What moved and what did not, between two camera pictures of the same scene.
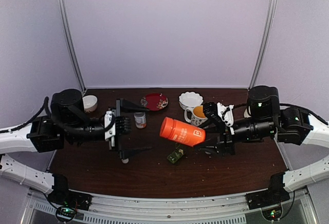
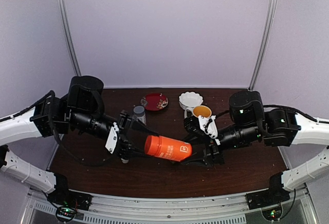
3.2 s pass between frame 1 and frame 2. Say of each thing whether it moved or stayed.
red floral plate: stayed
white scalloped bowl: stayed
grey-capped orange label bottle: stayed
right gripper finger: moved
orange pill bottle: moved
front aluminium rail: stayed
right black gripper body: moved
